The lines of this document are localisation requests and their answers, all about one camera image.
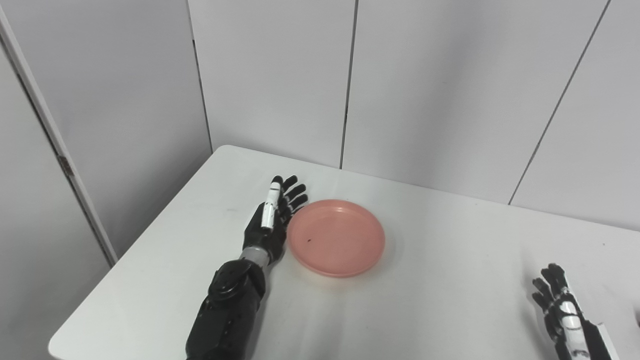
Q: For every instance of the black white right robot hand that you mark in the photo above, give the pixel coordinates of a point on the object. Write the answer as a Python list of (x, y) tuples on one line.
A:
[(570, 330)]

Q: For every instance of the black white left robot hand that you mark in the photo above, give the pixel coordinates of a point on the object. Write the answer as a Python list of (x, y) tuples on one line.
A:
[(262, 235)]

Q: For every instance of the pink round plate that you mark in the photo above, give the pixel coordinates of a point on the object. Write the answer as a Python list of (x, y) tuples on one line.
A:
[(340, 240)]

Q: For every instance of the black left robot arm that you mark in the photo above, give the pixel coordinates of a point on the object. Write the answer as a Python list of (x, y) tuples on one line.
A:
[(227, 310)]

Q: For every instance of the metal door hinge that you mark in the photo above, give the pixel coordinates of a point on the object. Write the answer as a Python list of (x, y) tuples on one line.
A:
[(65, 166)]

